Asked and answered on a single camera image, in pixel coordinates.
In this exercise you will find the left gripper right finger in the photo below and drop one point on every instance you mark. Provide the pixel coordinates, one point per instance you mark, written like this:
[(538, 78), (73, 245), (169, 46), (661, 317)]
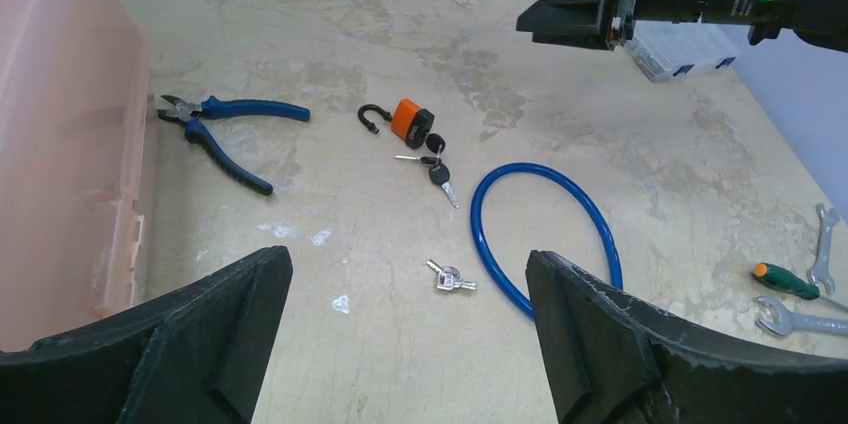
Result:
[(611, 357)]

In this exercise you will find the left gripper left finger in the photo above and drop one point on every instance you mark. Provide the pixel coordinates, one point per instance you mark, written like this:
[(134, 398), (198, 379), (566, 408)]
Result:
[(197, 354)]

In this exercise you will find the orange black padlock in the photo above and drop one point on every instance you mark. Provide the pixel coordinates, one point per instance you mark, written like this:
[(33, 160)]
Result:
[(410, 122)]

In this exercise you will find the black-headed key bunch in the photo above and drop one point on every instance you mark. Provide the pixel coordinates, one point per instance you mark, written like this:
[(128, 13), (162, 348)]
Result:
[(438, 172)]

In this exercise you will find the small silver key bunch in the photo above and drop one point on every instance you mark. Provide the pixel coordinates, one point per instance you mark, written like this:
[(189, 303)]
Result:
[(449, 279)]

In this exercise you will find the clear compartment organizer box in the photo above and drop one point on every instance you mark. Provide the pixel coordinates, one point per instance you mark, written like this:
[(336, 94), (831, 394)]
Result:
[(668, 52)]

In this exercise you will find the large silver open wrench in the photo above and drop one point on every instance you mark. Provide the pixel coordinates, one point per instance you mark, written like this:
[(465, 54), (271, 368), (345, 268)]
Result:
[(785, 322)]

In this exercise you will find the green orange screwdriver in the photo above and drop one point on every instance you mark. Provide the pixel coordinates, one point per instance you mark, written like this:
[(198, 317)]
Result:
[(780, 279)]

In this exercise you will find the small silver open wrench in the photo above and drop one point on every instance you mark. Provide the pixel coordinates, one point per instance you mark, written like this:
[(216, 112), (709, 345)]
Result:
[(819, 272)]

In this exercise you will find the pink plastic storage box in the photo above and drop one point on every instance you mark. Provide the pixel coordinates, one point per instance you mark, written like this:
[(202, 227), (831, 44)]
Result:
[(79, 134)]

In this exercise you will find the blue cable lock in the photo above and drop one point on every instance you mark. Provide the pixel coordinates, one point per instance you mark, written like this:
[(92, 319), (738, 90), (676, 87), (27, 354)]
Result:
[(523, 206)]

